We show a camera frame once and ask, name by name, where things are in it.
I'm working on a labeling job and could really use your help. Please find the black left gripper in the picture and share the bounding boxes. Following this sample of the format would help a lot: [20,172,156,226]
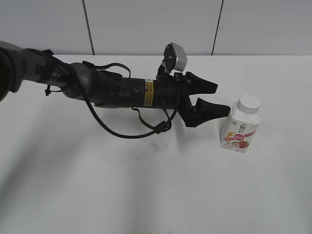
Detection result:
[153,72,231,127]

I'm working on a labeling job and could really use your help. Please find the white yili changqing yogurt bottle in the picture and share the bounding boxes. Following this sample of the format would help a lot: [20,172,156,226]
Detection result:
[220,101,261,153]

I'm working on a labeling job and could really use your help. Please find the white plastic bottle cap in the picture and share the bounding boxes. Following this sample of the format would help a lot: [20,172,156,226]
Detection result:
[237,95,261,115]

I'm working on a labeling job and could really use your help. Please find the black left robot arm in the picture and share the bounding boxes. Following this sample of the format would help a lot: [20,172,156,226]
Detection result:
[0,42,230,127]

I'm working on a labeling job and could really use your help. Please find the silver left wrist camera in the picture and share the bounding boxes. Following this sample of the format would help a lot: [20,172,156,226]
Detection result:
[162,42,188,74]

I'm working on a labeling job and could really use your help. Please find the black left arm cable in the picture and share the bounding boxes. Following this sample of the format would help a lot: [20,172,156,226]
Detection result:
[73,62,182,139]

